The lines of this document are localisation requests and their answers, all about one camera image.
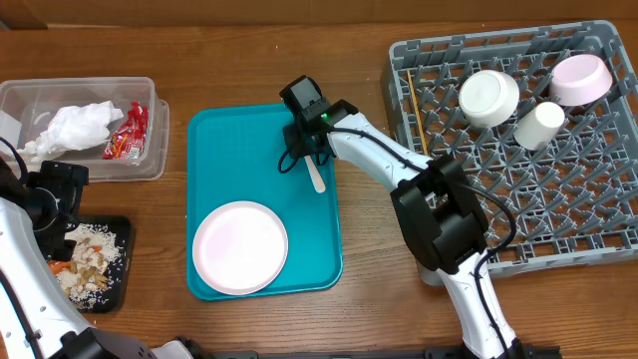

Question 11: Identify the orange carrot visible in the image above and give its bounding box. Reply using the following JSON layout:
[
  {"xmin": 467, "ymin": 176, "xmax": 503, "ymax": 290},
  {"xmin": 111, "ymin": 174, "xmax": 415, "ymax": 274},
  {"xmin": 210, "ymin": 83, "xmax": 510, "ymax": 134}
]
[{"xmin": 48, "ymin": 260, "xmax": 71, "ymax": 275}]

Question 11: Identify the light green bowl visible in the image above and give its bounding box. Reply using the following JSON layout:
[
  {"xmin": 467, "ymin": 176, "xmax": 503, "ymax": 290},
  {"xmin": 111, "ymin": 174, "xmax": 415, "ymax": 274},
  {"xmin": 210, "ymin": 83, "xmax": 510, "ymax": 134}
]
[{"xmin": 459, "ymin": 70, "xmax": 519, "ymax": 128}]

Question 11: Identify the grey dish rack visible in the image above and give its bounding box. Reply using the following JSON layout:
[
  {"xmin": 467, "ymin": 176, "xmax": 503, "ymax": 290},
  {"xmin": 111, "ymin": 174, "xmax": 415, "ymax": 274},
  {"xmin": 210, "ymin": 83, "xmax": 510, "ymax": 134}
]
[{"xmin": 381, "ymin": 20, "xmax": 637, "ymax": 277}]

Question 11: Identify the white cup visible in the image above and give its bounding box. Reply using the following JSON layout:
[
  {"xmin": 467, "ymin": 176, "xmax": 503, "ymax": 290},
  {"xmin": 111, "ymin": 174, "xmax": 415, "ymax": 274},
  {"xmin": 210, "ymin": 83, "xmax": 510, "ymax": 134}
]
[{"xmin": 513, "ymin": 102, "xmax": 565, "ymax": 151}]

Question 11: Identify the pink bowl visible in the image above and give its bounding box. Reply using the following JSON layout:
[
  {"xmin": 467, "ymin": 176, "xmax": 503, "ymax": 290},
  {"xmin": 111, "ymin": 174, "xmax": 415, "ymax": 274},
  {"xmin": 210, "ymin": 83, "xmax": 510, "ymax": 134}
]
[{"xmin": 549, "ymin": 54, "xmax": 613, "ymax": 107}]

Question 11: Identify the red snack wrapper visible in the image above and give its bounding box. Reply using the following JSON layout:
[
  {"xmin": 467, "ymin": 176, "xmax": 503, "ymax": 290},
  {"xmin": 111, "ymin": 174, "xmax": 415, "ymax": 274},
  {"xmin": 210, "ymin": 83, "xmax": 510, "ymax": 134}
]
[{"xmin": 103, "ymin": 102, "xmax": 149, "ymax": 160}]

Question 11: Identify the clear plastic bin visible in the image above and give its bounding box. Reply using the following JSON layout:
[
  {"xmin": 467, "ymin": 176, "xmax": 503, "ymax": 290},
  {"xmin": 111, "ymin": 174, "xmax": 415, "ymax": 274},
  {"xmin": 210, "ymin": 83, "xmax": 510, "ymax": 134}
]
[{"xmin": 1, "ymin": 77, "xmax": 169, "ymax": 182}]

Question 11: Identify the white napkin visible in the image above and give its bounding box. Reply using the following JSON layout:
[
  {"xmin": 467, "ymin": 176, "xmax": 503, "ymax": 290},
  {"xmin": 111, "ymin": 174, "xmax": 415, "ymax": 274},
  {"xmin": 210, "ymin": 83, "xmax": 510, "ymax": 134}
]
[{"xmin": 18, "ymin": 101, "xmax": 124, "ymax": 162}]

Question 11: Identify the pink plate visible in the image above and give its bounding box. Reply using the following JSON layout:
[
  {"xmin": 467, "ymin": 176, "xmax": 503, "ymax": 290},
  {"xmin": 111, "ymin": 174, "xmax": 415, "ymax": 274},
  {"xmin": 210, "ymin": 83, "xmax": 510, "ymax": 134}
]
[{"xmin": 192, "ymin": 200, "xmax": 289, "ymax": 296}]

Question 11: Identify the black waste tray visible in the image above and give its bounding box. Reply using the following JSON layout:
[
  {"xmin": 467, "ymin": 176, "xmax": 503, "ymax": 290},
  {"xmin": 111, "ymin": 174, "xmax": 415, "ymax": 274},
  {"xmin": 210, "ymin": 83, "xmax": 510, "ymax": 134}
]
[{"xmin": 49, "ymin": 215, "xmax": 135, "ymax": 313}]

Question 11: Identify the peanuts and rice waste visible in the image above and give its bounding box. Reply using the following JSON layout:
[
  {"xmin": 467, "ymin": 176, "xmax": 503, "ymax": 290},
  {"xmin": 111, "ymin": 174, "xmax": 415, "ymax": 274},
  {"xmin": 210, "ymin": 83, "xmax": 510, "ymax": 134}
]
[{"xmin": 54, "ymin": 224, "xmax": 124, "ymax": 311}]

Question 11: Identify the white plastic fork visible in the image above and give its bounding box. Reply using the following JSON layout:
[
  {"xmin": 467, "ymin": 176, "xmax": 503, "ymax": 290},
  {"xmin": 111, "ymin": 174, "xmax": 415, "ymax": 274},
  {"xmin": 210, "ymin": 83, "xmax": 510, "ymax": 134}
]
[{"xmin": 304, "ymin": 156, "xmax": 326, "ymax": 193}]

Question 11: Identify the wooden chopstick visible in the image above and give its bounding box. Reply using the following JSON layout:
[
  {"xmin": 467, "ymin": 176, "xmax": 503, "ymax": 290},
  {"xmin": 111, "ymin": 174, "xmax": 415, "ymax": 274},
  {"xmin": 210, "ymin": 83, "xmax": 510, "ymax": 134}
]
[{"xmin": 407, "ymin": 69, "xmax": 429, "ymax": 156}]

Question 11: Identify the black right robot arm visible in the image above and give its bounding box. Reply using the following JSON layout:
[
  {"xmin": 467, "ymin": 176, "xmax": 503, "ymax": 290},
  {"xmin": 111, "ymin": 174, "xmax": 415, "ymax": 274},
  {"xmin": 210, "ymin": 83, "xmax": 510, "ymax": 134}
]
[{"xmin": 283, "ymin": 99, "xmax": 525, "ymax": 358}]

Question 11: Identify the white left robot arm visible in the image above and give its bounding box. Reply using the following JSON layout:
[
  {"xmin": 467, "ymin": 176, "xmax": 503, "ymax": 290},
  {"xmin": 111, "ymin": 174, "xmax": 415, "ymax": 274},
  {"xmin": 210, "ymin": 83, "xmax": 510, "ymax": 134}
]
[{"xmin": 1, "ymin": 161, "xmax": 207, "ymax": 359}]

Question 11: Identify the teal tray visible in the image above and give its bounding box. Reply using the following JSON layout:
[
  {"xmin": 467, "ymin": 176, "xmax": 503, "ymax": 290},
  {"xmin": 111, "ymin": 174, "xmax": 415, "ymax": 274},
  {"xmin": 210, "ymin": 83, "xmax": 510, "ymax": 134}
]
[{"xmin": 185, "ymin": 104, "xmax": 343, "ymax": 296}]

